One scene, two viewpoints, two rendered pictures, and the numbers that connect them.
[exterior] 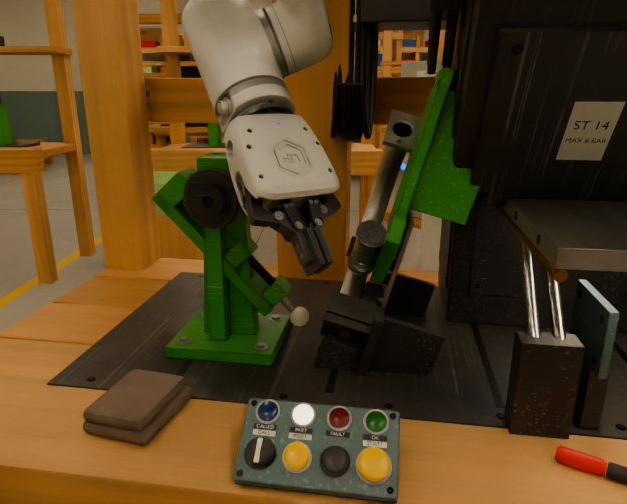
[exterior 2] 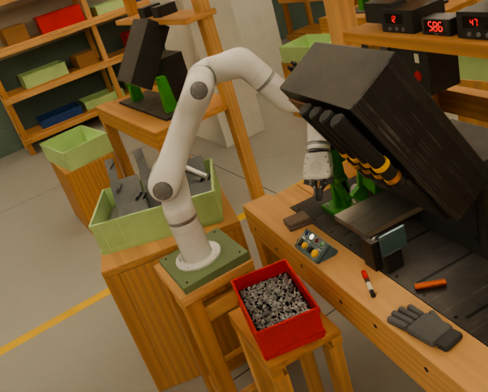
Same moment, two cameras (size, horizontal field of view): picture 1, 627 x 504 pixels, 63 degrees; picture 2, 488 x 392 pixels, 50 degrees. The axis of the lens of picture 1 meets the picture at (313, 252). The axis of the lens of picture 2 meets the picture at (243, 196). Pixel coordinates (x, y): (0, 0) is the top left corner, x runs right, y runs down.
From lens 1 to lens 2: 1.61 m
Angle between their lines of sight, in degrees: 60
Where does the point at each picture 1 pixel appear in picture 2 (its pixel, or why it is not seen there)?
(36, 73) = not seen: outside the picture
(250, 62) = (312, 136)
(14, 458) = (268, 225)
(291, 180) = (313, 174)
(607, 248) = (341, 218)
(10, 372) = (289, 200)
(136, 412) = (290, 223)
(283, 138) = (316, 160)
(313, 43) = not seen: hidden behind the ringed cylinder
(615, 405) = (409, 271)
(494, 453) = (352, 266)
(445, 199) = (369, 184)
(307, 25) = not seen: hidden behind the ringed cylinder
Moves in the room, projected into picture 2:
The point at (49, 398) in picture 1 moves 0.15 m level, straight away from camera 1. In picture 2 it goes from (286, 211) to (298, 194)
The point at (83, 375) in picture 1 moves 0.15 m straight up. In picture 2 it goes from (298, 208) to (290, 176)
